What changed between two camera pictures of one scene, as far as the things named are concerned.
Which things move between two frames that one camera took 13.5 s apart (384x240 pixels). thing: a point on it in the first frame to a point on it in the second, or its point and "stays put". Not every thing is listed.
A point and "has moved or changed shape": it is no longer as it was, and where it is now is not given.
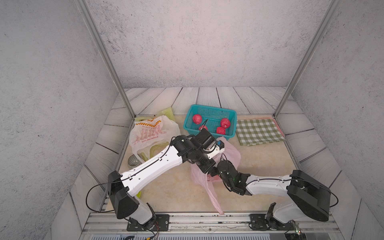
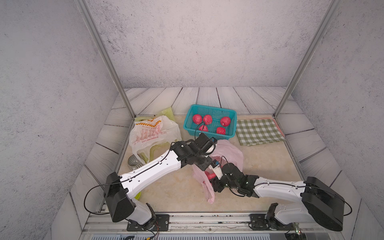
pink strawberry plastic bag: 232,155 has moved or changed shape
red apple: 203,126 stays put
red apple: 197,119 stays put
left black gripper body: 206,164 stays put
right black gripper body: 214,172 to 222,183
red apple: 220,130 stays put
